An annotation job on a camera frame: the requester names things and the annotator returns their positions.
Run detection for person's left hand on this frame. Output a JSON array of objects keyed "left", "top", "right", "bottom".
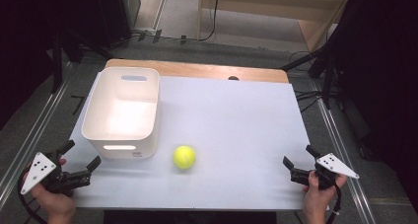
[{"left": 30, "top": 157, "right": 77, "bottom": 224}]

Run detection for black floor cables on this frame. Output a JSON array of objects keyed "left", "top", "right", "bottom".
[{"left": 289, "top": 50, "right": 331, "bottom": 113}]

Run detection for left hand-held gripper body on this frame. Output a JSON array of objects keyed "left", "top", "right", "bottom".
[{"left": 20, "top": 151, "right": 93, "bottom": 197}]

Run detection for white table sheet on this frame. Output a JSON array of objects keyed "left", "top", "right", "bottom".
[{"left": 67, "top": 73, "right": 317, "bottom": 212}]

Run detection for black tripod stand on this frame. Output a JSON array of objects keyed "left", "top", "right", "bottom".
[{"left": 280, "top": 6, "right": 349, "bottom": 111}]

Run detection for dark cabinet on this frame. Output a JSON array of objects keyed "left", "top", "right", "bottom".
[{"left": 94, "top": 0, "right": 142, "bottom": 48}]

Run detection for black hanging cable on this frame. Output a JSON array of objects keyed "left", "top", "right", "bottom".
[{"left": 196, "top": 0, "right": 222, "bottom": 42}]

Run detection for yellow tennis ball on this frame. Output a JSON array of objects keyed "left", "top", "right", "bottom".
[{"left": 173, "top": 145, "right": 197, "bottom": 171}]

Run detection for person's right hand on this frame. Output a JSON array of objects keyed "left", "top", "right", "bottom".
[{"left": 301, "top": 170, "right": 348, "bottom": 224}]

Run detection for black metal stand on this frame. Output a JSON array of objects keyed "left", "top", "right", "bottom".
[{"left": 48, "top": 28, "right": 116, "bottom": 95}]

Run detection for light wooden shelf unit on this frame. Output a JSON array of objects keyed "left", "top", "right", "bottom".
[{"left": 196, "top": 0, "right": 353, "bottom": 53}]

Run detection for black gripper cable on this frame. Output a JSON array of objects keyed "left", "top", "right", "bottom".
[
  {"left": 326, "top": 184, "right": 343, "bottom": 224},
  {"left": 17, "top": 171, "right": 49, "bottom": 224}
]

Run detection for white plastic storage bin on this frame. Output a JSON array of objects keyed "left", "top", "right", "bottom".
[{"left": 81, "top": 66, "right": 162, "bottom": 160}]

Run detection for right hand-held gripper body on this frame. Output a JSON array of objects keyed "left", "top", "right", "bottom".
[{"left": 290, "top": 152, "right": 360, "bottom": 190}]

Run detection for white power strip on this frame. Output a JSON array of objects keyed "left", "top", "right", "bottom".
[{"left": 132, "top": 27, "right": 160, "bottom": 35}]

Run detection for wooden table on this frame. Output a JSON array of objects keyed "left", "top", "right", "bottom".
[{"left": 104, "top": 58, "right": 290, "bottom": 85}]

